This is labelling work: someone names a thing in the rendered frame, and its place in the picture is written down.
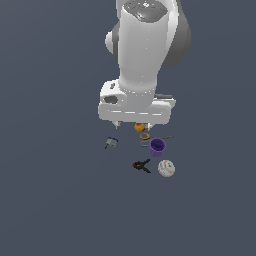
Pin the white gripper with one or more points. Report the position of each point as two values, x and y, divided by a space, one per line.
133 110

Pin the black spring clamp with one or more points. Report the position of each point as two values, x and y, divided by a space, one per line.
142 165

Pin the small grey blue padlock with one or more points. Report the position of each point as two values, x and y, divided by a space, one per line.
111 142

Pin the purple cup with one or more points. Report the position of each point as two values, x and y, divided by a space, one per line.
157 147

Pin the tan rubber band loops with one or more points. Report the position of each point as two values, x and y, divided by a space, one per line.
145 139

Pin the white baseball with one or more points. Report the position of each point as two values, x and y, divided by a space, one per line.
166 168

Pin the yellow and red round object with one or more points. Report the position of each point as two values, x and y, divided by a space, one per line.
139 127

